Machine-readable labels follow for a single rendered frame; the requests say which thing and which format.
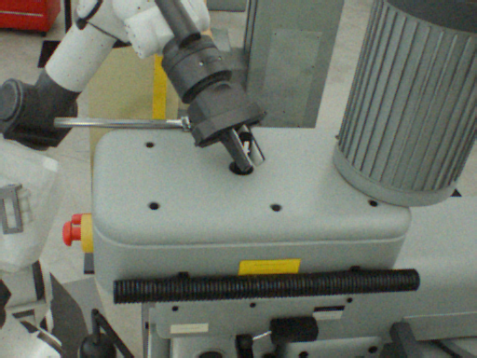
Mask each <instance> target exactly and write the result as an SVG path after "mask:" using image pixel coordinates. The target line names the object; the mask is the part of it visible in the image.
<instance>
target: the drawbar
mask: <svg viewBox="0 0 477 358"><path fill-rule="evenodd" d="M238 137H239V139H240V141H241V144H242V145H243V147H244V145H245V142H249V147H248V150H250V152H247V155H248V157H250V153H251V149H250V148H251V147H252V139H253V135H252V134H251V133H249V132H242V133H240V134H239V136H238ZM233 173H234V174H239V175H247V171H245V172H242V171H241V169H240V168H239V166H237V163H236V162H235V166H234V171H233Z"/></svg>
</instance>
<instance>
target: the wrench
mask: <svg viewBox="0 0 477 358"><path fill-rule="evenodd" d="M189 123H193V122H192V120H191V118H190V117H181V119H152V118H73V117H55V119H54V124H53V125H54V128H82V127H87V128H134V129H183V130H184V132H190V133H192V130H194V129H195V127H196V126H192V125H189Z"/></svg>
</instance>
